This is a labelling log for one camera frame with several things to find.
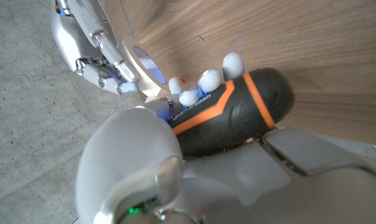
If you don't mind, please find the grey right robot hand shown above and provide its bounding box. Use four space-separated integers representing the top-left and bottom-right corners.
50 0 140 96

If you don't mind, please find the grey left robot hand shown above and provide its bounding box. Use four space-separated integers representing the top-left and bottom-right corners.
75 51 376 224

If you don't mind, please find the black orange screwdriver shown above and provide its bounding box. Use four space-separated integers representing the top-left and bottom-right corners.
167 67 296 159

